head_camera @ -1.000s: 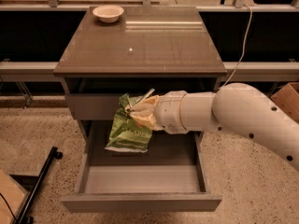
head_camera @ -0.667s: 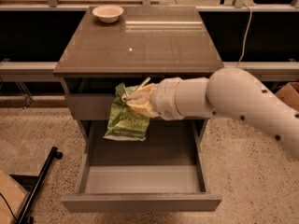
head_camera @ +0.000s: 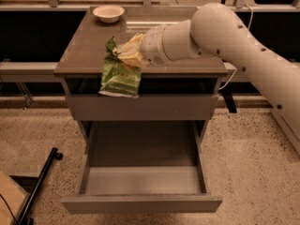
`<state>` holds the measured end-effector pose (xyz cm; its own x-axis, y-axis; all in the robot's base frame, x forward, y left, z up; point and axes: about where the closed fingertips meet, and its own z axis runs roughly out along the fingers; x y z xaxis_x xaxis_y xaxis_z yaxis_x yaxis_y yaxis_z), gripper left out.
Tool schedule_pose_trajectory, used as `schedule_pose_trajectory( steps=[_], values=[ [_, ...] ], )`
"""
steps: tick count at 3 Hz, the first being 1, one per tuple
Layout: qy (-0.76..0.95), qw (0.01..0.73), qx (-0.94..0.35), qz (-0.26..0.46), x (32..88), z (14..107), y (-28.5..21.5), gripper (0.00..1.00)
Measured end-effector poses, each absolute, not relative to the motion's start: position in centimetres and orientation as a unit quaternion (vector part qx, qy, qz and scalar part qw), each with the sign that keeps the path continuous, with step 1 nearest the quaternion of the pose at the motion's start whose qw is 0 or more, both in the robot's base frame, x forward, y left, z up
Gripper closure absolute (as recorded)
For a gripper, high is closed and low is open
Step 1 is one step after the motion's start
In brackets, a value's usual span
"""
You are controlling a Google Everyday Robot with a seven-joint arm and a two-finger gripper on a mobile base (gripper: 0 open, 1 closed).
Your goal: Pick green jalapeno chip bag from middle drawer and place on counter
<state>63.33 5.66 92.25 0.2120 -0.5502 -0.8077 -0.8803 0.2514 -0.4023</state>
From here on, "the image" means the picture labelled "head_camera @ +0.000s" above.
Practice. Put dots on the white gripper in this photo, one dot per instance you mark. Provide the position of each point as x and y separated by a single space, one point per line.
152 46

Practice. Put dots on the green jalapeno chip bag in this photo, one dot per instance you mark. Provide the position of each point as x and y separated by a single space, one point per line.
118 79

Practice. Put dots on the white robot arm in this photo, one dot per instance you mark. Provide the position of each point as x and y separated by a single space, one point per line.
215 29

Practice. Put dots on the grey top drawer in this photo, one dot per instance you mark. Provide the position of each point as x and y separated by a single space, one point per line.
159 100

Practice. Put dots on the grey drawer cabinet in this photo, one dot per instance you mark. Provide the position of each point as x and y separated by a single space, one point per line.
87 48

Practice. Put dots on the open grey middle drawer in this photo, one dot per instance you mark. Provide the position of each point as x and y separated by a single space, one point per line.
133 181

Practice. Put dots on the white bowl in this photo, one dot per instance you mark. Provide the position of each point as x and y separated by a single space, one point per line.
108 13

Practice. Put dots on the grey metal railing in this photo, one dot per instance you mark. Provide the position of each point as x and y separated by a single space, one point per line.
53 72

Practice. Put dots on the black metal stand leg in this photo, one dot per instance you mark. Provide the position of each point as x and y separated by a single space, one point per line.
23 218

